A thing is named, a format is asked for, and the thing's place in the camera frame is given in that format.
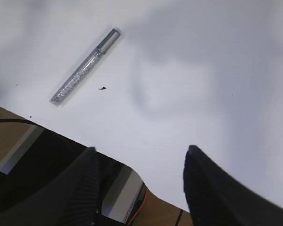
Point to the blue glitter pen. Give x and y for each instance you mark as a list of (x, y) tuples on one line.
[(85, 68)]

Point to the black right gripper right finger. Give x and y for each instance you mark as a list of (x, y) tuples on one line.
[(215, 198)]

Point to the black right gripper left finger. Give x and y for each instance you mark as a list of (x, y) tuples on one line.
[(70, 199)]

